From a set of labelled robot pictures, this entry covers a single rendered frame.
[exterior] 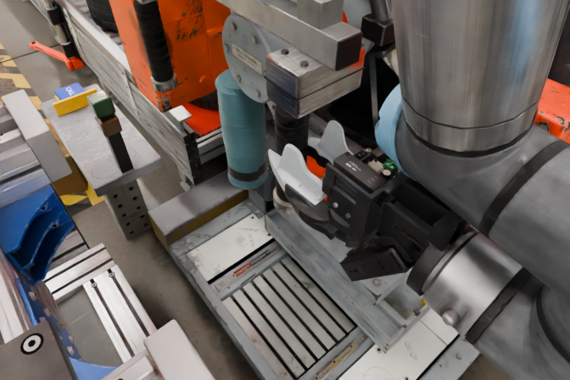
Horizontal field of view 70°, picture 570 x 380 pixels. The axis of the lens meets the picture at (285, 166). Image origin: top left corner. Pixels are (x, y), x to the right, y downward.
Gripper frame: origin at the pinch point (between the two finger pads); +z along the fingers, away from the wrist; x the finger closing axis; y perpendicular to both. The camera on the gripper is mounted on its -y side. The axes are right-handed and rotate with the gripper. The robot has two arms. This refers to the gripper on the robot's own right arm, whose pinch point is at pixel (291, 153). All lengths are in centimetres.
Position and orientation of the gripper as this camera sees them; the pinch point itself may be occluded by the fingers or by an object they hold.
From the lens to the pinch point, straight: 46.1
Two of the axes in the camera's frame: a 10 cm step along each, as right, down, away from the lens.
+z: -6.4, -5.4, 5.5
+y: 0.0, -7.1, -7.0
